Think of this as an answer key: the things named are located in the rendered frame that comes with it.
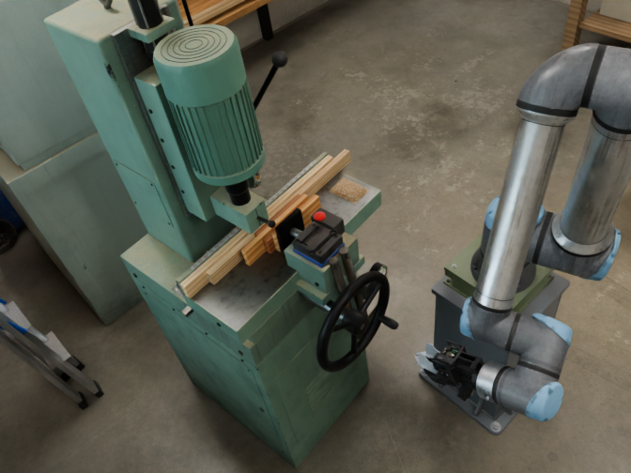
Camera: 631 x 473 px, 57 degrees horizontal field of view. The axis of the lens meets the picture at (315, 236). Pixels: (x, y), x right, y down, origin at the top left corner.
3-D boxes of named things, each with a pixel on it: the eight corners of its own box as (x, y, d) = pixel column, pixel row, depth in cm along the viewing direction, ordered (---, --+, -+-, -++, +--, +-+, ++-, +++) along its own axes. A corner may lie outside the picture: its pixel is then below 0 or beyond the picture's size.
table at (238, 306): (268, 365, 140) (263, 352, 136) (187, 307, 156) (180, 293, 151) (408, 216, 168) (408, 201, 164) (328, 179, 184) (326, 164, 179)
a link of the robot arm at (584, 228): (549, 230, 170) (604, 22, 107) (613, 248, 163) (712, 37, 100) (534, 274, 164) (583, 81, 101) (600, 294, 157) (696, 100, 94)
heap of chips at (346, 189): (355, 204, 166) (354, 199, 165) (328, 191, 171) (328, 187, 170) (369, 190, 169) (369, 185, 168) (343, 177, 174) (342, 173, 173)
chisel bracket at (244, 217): (253, 238, 150) (245, 216, 144) (216, 218, 157) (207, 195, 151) (271, 221, 153) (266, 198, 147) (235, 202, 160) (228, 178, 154)
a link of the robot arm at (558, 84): (530, 34, 106) (451, 342, 133) (602, 45, 101) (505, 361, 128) (538, 34, 116) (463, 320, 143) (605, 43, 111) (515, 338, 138)
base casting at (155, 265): (254, 369, 155) (248, 350, 148) (128, 274, 185) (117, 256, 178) (356, 263, 176) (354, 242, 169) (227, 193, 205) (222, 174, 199)
